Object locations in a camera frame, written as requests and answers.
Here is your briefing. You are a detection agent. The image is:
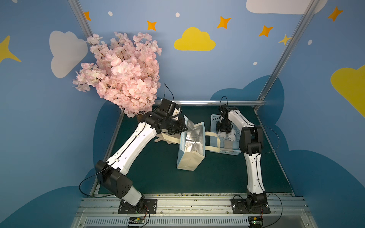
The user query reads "white ice pack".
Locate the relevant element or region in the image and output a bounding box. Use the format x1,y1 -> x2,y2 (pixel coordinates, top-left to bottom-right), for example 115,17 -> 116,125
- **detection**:
223,130 -> 236,149

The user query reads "light blue insulated delivery bag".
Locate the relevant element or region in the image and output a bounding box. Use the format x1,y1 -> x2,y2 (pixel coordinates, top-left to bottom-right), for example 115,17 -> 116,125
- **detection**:
162,116 -> 221,171

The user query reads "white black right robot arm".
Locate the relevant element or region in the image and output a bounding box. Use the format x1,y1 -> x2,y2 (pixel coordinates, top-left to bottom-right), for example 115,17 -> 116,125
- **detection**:
216,104 -> 267,212

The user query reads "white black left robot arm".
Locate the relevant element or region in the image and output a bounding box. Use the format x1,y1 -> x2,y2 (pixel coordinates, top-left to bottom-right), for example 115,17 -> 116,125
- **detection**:
95,99 -> 188,208

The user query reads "white knitted work glove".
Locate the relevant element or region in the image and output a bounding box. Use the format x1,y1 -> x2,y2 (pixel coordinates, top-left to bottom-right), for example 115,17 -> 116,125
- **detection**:
154,133 -> 181,144

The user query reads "light blue plastic basket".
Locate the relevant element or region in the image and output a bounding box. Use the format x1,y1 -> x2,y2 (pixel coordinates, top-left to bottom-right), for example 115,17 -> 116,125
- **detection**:
210,115 -> 241,156

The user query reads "pink cherry blossom tree crown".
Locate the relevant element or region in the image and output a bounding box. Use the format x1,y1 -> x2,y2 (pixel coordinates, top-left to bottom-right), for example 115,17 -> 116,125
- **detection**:
73,33 -> 162,117

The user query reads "right green circuit board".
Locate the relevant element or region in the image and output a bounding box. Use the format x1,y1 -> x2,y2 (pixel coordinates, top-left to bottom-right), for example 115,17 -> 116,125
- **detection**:
248,217 -> 263,228

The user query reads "green circuit board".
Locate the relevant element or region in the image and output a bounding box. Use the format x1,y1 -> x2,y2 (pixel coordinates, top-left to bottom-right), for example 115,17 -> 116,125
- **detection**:
248,217 -> 263,228
128,217 -> 146,226

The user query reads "left green circuit board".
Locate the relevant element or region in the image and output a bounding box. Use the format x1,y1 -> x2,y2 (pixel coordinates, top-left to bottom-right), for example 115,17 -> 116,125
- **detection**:
128,217 -> 146,226

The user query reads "aluminium back frame rail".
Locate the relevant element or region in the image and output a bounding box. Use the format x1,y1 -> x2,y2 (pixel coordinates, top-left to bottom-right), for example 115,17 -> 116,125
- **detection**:
175,100 -> 265,106

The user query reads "aluminium frame rail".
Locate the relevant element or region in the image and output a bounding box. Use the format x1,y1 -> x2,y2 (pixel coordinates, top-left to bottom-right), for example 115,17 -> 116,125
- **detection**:
175,100 -> 265,106
71,193 -> 317,228

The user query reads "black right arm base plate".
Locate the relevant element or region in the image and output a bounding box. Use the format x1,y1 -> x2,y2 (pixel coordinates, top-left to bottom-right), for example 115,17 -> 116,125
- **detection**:
230,198 -> 271,214

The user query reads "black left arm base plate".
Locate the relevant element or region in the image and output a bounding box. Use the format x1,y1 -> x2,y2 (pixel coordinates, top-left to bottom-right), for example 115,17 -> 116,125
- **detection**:
118,199 -> 158,214

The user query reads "aluminium front frame rail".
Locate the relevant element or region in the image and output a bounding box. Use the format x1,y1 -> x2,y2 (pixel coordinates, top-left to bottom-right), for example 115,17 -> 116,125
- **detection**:
71,193 -> 317,228

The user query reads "aluminium left corner post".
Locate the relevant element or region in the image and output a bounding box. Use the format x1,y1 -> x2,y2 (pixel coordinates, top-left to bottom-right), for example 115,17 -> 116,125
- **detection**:
68,0 -> 93,38

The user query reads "aluminium corner post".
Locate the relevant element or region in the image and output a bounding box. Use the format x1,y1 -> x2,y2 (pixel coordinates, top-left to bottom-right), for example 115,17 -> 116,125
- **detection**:
68,0 -> 93,38
254,0 -> 320,112

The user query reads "aluminium right corner post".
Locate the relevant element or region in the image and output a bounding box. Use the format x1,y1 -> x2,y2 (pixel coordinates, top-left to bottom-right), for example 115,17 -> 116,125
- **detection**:
254,0 -> 320,112

